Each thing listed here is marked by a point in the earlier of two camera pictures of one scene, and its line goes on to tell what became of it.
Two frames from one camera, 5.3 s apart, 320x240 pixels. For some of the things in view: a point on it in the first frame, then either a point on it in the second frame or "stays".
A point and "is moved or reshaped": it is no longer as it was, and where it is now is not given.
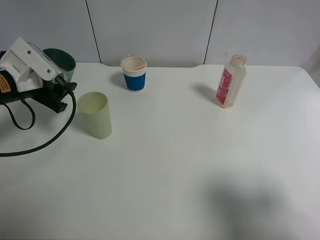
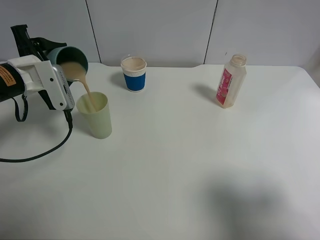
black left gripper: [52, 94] → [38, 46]
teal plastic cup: [63, 62] is moved or reshaped
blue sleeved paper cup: [134, 71] stays
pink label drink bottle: [231, 82] stays
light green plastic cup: [94, 107] stays
